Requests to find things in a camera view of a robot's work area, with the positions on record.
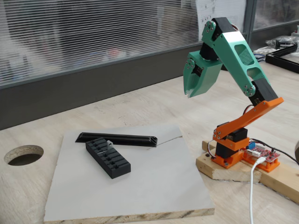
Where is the light wooden base block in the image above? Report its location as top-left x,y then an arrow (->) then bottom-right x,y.
195,154 -> 263,183

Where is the black ridged plastic block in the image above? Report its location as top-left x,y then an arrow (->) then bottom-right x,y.
85,137 -> 131,180

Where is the stack of white papers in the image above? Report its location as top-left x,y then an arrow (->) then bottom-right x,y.
253,46 -> 277,62

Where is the white paper sheet on glass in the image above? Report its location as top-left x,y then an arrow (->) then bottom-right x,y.
195,0 -> 247,24

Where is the clear bag of parts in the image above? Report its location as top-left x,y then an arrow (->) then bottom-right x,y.
265,35 -> 299,50

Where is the red controller circuit board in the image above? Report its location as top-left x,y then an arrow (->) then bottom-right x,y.
244,142 -> 280,163

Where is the grey plywood board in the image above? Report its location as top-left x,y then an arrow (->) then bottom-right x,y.
43,124 -> 215,223

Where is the long wooden plank with holes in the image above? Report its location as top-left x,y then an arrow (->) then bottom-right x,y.
201,140 -> 299,204

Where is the servo cable along orange link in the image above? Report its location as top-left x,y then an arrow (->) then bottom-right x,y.
242,105 -> 255,116

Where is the grey window frame post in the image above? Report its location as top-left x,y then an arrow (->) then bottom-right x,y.
244,0 -> 256,45

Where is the black rectangular frame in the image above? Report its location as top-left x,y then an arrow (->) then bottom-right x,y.
264,44 -> 299,74

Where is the servo cable at arm base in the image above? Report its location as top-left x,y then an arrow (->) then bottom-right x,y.
207,139 -> 218,162

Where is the long black profile rail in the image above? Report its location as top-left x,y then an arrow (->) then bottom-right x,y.
75,132 -> 158,148

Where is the black power cable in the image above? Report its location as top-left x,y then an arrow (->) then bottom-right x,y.
250,138 -> 299,166

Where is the white USB cable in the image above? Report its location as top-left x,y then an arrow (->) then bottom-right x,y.
248,157 -> 266,224

